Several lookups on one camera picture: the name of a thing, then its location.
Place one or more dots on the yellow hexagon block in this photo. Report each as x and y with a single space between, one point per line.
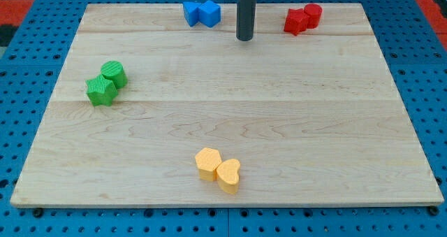
207 161

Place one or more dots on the blue cube block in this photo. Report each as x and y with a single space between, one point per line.
209 13

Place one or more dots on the yellow heart block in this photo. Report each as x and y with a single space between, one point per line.
228 176

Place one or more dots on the red cylinder block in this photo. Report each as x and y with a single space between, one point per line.
314 11

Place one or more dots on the blue triangle block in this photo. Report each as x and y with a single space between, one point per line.
191 12

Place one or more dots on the wooden board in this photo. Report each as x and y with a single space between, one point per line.
315 120

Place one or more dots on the red star block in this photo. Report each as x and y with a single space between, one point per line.
296 21

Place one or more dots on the green star block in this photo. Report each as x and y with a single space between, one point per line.
101 91

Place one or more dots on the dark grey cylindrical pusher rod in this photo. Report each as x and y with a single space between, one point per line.
246 11

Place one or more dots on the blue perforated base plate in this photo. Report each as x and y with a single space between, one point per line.
29 69

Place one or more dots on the green cylinder block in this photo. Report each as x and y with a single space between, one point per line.
114 71

